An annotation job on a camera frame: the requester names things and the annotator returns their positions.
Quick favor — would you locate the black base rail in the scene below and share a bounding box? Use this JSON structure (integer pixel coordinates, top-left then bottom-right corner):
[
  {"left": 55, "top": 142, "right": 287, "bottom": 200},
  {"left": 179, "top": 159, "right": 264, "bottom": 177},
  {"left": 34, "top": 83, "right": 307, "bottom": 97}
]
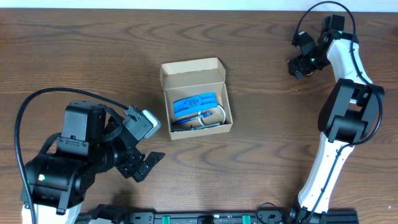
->
[{"left": 75, "top": 204, "right": 359, "bottom": 224}]

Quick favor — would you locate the blue ballpoint pen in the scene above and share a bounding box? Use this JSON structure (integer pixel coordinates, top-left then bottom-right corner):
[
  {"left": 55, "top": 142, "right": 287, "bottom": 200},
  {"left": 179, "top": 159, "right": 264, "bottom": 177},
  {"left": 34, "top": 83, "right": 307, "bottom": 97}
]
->
[{"left": 172, "top": 113, "right": 213, "bottom": 125}]

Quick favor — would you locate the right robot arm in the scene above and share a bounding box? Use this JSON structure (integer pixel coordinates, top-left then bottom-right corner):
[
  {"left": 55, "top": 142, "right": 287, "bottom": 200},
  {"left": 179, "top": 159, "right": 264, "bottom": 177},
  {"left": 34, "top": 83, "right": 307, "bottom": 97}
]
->
[{"left": 288, "top": 14, "right": 384, "bottom": 223}]

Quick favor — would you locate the blue plastic case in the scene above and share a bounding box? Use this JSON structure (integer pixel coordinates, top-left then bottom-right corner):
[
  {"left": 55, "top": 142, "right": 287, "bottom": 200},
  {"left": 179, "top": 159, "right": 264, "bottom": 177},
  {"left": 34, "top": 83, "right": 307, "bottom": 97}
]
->
[{"left": 173, "top": 92, "right": 218, "bottom": 118}]

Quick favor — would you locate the white tape roll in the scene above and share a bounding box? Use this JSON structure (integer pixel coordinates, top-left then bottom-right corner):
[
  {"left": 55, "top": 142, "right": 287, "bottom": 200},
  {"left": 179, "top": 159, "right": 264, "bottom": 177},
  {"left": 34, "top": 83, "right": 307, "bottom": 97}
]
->
[{"left": 198, "top": 105, "right": 226, "bottom": 126}]

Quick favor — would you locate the grey Sharpie marker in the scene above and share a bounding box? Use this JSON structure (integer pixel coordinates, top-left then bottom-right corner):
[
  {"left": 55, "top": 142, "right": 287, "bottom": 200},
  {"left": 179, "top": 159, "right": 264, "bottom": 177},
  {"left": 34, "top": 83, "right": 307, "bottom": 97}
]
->
[{"left": 172, "top": 124, "right": 199, "bottom": 132}]

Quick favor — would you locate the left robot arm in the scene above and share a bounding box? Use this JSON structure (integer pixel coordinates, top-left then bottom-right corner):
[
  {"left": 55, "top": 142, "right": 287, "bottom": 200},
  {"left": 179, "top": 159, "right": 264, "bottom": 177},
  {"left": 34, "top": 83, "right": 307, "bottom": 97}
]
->
[{"left": 21, "top": 101, "right": 164, "bottom": 223}]

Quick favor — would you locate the white Toyo whiteboard marker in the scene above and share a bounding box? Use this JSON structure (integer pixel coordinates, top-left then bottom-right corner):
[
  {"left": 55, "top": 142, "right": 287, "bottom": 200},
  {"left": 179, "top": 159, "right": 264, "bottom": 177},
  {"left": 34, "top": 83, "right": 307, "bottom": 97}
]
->
[{"left": 189, "top": 123, "right": 220, "bottom": 131}]

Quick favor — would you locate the brown cardboard box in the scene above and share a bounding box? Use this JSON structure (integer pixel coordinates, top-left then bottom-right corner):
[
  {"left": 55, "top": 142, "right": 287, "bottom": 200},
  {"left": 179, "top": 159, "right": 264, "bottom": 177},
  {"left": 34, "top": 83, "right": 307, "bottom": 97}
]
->
[{"left": 160, "top": 57, "right": 233, "bottom": 140}]

